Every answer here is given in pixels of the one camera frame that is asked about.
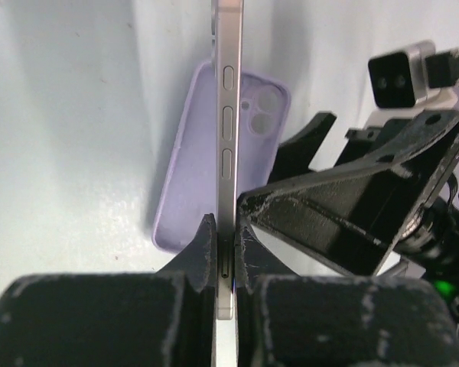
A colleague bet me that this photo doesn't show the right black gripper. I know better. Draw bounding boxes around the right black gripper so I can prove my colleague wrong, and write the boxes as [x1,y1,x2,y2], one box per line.
[239,109,459,301]

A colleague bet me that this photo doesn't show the purple phone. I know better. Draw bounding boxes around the purple phone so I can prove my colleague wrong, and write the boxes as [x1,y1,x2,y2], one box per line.
[152,61,291,252]

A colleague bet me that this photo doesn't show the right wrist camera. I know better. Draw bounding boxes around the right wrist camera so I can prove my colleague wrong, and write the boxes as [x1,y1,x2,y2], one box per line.
[366,40,459,127]

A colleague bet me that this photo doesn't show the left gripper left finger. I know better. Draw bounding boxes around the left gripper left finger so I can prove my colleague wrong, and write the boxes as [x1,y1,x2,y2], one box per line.
[156,214,217,366]

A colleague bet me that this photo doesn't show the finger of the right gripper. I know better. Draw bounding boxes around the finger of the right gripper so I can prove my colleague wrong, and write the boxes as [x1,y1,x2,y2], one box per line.
[267,112,337,187]

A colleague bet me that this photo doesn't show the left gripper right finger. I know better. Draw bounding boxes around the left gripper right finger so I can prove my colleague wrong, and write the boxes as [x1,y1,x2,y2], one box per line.
[234,223,295,366]

